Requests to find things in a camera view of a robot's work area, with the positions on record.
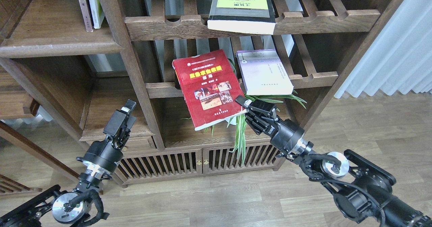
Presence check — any white green upright book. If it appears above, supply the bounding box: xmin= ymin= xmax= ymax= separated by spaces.
xmin=88 ymin=0 xmax=105 ymax=29

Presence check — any white plant pot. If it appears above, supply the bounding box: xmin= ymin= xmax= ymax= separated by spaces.
xmin=226 ymin=116 xmax=237 ymax=127

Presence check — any dark wooden bookshelf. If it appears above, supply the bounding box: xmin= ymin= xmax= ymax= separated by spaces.
xmin=1 ymin=0 xmax=403 ymax=187

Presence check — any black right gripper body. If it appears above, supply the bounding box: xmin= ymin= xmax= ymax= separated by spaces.
xmin=244 ymin=101 xmax=305 ymax=156

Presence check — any green spider plant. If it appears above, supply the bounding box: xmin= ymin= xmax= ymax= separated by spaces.
xmin=182 ymin=60 xmax=307 ymax=167

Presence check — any yellow and black thick book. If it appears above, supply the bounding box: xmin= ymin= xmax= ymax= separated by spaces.
xmin=207 ymin=0 xmax=276 ymax=35

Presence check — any pale lilac white book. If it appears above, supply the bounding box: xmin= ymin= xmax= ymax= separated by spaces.
xmin=236 ymin=49 xmax=294 ymax=96

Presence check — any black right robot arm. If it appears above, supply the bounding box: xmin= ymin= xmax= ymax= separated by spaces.
xmin=236 ymin=96 xmax=432 ymax=227

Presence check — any red rescue guide book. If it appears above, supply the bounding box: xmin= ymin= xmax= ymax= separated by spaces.
xmin=172 ymin=49 xmax=245 ymax=131

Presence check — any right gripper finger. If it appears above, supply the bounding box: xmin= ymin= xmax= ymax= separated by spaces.
xmin=235 ymin=95 xmax=253 ymax=110

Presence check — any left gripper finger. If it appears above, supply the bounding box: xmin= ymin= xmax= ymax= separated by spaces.
xmin=121 ymin=99 xmax=136 ymax=113

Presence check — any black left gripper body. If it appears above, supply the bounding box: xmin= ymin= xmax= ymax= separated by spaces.
xmin=77 ymin=110 xmax=136 ymax=177

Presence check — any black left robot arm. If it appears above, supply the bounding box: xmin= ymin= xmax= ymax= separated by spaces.
xmin=1 ymin=100 xmax=136 ymax=227

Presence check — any white pleated curtain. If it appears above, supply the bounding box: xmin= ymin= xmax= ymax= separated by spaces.
xmin=334 ymin=0 xmax=432 ymax=99

